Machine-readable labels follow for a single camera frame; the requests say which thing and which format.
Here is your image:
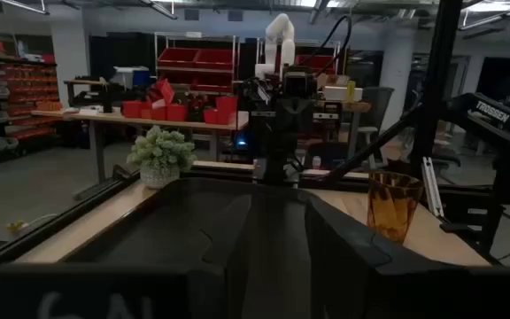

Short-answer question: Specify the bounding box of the amber ribbed glass cup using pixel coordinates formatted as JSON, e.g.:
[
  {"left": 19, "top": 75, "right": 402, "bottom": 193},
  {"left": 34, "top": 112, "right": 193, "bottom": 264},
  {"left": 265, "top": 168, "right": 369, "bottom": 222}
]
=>
[{"left": 366, "top": 169, "right": 425, "bottom": 245}]

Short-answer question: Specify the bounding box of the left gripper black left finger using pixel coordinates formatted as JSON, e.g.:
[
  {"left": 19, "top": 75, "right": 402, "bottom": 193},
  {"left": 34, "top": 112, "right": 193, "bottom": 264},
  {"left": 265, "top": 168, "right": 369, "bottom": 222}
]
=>
[{"left": 188, "top": 194, "right": 252, "bottom": 319}]

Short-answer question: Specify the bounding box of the black vertical frame post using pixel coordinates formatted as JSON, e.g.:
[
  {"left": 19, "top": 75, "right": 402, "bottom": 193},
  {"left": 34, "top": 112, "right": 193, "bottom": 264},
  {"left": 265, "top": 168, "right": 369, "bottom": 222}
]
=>
[{"left": 408, "top": 0, "right": 465, "bottom": 179}]

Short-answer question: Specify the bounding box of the metal rack with red bins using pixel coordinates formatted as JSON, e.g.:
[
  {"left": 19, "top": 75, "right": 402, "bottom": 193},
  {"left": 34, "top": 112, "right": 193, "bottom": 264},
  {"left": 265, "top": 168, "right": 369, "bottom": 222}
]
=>
[{"left": 153, "top": 31, "right": 241, "bottom": 95}]

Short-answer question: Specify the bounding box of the shelf with red bins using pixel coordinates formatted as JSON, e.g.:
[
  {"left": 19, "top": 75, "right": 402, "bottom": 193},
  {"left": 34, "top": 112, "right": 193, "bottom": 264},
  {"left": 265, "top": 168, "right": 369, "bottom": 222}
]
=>
[{"left": 0, "top": 38, "right": 64, "bottom": 157}]

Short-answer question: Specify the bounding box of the red storage bin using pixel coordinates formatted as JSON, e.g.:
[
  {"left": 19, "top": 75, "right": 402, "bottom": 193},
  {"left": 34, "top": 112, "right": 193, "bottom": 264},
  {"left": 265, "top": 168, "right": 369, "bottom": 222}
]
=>
[
  {"left": 150, "top": 103, "right": 189, "bottom": 122},
  {"left": 203, "top": 96, "right": 239, "bottom": 126},
  {"left": 121, "top": 100, "right": 144, "bottom": 120}
]

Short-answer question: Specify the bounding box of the green plant in white pot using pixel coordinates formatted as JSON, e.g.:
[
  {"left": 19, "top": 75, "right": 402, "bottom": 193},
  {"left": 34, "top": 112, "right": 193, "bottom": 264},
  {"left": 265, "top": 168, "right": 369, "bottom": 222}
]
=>
[{"left": 126, "top": 125, "right": 197, "bottom": 191}]

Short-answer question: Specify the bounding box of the black plastic tray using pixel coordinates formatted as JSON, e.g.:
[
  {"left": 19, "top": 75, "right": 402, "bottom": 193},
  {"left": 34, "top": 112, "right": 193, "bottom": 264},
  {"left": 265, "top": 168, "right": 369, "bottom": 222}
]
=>
[{"left": 62, "top": 176, "right": 420, "bottom": 269}]

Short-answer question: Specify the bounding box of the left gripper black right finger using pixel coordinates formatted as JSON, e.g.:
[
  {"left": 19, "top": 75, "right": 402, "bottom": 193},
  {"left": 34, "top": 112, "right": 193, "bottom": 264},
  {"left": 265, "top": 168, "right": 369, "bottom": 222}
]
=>
[{"left": 305, "top": 194, "right": 391, "bottom": 319}]

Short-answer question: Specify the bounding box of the black diagonal frame strut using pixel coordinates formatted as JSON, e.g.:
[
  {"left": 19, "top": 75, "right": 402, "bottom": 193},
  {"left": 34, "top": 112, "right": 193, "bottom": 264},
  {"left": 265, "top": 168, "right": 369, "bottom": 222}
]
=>
[{"left": 324, "top": 109, "right": 421, "bottom": 183}]

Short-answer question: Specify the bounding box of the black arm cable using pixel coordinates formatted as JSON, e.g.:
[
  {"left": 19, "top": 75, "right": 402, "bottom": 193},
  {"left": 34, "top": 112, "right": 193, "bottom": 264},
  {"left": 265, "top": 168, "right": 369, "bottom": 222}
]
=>
[{"left": 297, "top": 14, "right": 354, "bottom": 79}]

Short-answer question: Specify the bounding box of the wooden workbench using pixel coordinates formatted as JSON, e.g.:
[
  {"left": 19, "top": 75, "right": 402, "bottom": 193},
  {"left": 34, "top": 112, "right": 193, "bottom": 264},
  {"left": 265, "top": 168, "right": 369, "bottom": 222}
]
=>
[{"left": 30, "top": 107, "right": 250, "bottom": 183}]

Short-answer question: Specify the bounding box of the white aluminium extrusion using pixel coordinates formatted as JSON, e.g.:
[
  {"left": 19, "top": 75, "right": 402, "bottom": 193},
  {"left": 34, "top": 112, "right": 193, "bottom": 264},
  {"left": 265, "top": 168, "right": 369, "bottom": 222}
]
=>
[{"left": 420, "top": 156, "right": 445, "bottom": 219}]

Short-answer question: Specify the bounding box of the black table edge frame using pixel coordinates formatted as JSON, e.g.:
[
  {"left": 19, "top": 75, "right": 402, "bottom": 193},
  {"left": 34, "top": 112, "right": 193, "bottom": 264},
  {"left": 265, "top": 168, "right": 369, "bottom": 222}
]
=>
[{"left": 0, "top": 175, "right": 143, "bottom": 272}]

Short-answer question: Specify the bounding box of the white and blue cooler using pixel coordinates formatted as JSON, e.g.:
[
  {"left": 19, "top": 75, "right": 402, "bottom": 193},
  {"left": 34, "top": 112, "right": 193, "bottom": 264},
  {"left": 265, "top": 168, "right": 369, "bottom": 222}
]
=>
[{"left": 112, "top": 66, "right": 151, "bottom": 89}]

